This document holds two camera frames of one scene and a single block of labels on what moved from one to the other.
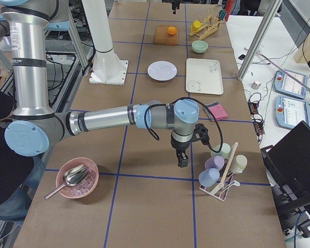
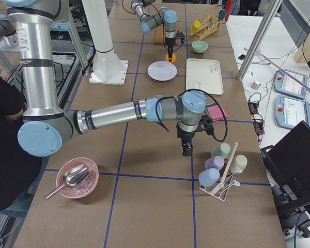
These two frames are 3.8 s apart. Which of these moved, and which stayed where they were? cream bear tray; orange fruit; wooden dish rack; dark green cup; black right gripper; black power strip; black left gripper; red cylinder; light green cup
Moved: black left gripper; orange fruit; black right gripper
Stayed: cream bear tray; dark green cup; wooden dish rack; black power strip; red cylinder; light green cup
